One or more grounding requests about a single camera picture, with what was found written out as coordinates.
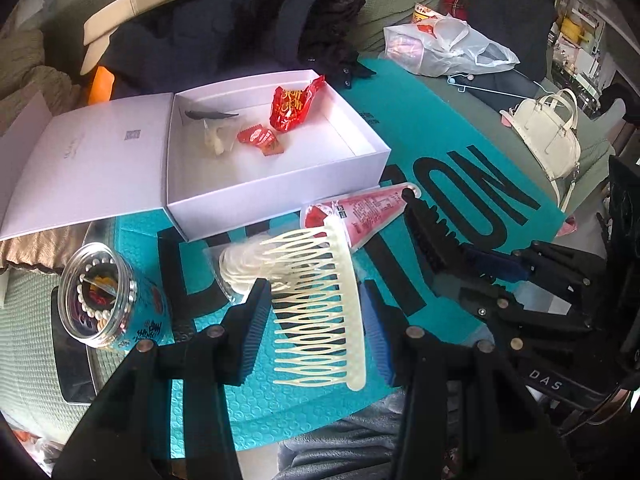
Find long black hair comb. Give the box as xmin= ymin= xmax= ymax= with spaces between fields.
xmin=401 ymin=188 xmax=478 ymax=283

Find cream hair comb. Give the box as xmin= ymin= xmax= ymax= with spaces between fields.
xmin=259 ymin=218 xmax=367 ymax=391

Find orange sauce sachet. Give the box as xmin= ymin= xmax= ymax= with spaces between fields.
xmin=236 ymin=125 xmax=284 ymax=156

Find red gold snack packet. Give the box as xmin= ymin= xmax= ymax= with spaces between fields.
xmin=269 ymin=76 xmax=326 ymax=133

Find clear zip bag cream contents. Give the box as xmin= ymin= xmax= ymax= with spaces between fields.
xmin=203 ymin=118 xmax=236 ymax=156

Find black phone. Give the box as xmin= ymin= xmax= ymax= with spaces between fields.
xmin=51 ymin=286 xmax=96 ymax=404

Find white handbag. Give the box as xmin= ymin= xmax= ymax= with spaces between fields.
xmin=500 ymin=89 xmax=582 ymax=212

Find clear jar teal label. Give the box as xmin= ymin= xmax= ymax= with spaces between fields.
xmin=58 ymin=242 xmax=172 ymax=351

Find teal bubble mailer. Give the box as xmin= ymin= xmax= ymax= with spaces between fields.
xmin=112 ymin=56 xmax=569 ymax=461

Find pink red triangular packet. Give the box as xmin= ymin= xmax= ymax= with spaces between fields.
xmin=299 ymin=182 xmax=422 ymax=252

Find white plastic shopping bag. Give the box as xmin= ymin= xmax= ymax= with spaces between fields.
xmin=384 ymin=15 xmax=520 ymax=77

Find white open gift box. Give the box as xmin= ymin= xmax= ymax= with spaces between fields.
xmin=1 ymin=70 xmax=390 ymax=240

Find orange cloth piece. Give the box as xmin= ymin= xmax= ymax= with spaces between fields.
xmin=88 ymin=66 xmax=115 ymax=105

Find dark navy jacket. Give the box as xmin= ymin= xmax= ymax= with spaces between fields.
xmin=100 ymin=0 xmax=374 ymax=98

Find white wire hanger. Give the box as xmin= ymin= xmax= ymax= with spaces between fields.
xmin=446 ymin=70 xmax=549 ymax=100

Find clear bag white cord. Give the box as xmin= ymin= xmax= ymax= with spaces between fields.
xmin=202 ymin=231 xmax=302 ymax=306

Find beige padded strap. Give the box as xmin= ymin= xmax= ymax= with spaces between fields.
xmin=78 ymin=0 xmax=204 ymax=77

